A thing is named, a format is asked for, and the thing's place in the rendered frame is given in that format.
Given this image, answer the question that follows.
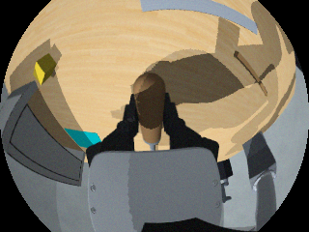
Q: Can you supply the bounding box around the teal square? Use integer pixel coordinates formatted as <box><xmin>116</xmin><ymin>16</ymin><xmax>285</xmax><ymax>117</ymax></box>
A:
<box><xmin>65</xmin><ymin>129</ymin><xmax>101</xmax><ymax>148</ymax></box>

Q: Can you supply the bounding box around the olive yellow block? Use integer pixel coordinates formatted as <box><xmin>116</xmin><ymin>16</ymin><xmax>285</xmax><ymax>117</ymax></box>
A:
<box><xmin>33</xmin><ymin>53</ymin><xmax>57</xmax><ymax>85</ymax></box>

